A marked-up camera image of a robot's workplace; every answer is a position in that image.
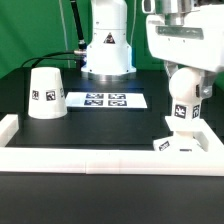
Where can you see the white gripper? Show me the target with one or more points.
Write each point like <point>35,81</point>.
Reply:
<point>199,43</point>

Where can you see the white lamp bulb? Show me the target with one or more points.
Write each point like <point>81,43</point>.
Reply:
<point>186,103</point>

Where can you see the white lamp base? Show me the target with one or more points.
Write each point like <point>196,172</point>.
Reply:
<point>187,136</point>

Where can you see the white lamp shade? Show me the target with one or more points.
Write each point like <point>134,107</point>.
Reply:
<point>46,98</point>

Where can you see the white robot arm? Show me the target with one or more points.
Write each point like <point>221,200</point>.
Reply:
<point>108,54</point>

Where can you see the white U-shaped fence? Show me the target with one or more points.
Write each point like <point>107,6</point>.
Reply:
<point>14,159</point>

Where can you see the white tag sheet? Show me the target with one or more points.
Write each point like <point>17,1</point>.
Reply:
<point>106,100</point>

